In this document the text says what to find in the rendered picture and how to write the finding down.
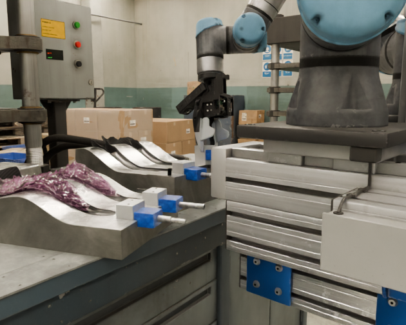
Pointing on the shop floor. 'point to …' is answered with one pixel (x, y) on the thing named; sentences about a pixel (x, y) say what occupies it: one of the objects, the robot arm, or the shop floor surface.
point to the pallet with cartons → (174, 135)
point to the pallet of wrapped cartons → (109, 124)
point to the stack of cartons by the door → (245, 117)
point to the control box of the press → (58, 62)
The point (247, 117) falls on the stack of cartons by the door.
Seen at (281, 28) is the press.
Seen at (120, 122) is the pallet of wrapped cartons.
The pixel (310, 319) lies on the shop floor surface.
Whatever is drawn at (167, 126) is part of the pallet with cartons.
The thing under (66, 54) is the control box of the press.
